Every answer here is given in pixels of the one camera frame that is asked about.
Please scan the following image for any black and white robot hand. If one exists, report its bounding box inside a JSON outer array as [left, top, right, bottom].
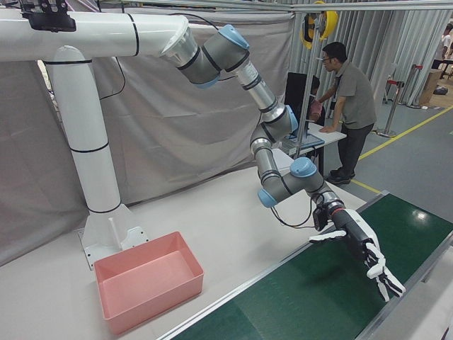
[[308, 208, 407, 303]]

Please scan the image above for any pink plastic basket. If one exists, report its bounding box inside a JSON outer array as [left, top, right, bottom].
[[93, 231, 205, 336]]

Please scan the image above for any grey backdrop curtain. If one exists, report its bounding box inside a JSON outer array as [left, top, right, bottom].
[[0, 0, 297, 266]]

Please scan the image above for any silver queue stanchion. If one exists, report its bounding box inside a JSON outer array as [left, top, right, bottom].
[[374, 63, 399, 138]]

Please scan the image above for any black camera module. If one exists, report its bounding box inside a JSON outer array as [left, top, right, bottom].
[[19, 0, 77, 33]]

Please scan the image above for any seated person in pink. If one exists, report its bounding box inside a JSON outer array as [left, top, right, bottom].
[[307, 76, 326, 125]]

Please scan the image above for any green belt conveyor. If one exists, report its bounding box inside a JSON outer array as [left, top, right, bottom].
[[154, 191, 453, 340]]

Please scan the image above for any man in grey polo shirt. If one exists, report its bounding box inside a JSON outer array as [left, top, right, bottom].
[[318, 41, 377, 185]]

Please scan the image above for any cardboard box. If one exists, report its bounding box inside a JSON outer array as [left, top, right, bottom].
[[420, 69, 443, 106]]

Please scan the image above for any small white table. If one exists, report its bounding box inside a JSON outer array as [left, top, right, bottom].
[[270, 122, 348, 171]]

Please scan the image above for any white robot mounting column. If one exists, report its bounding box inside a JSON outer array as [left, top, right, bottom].
[[0, 10, 190, 272]]

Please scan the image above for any aluminium profile frame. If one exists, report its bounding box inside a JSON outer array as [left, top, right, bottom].
[[67, 0, 453, 160]]

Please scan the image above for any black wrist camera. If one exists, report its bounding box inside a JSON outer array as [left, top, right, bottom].
[[313, 208, 331, 233]]

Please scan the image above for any black desktop monitor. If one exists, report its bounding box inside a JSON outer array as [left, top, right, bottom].
[[285, 72, 314, 141]]

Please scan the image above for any yellow hose reel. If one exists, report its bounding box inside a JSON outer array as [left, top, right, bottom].
[[300, 9, 339, 50]]

